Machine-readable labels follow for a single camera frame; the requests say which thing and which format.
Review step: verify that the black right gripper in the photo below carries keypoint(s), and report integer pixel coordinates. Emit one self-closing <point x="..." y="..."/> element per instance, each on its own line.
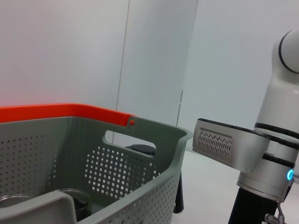
<point x="254" y="207"/>

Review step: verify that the glass jar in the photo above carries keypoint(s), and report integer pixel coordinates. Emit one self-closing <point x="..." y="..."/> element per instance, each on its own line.
<point x="77" y="194"/>

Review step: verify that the grey perforated plastic storage basket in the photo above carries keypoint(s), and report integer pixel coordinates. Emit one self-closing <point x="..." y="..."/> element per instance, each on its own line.
<point x="140" y="198"/>

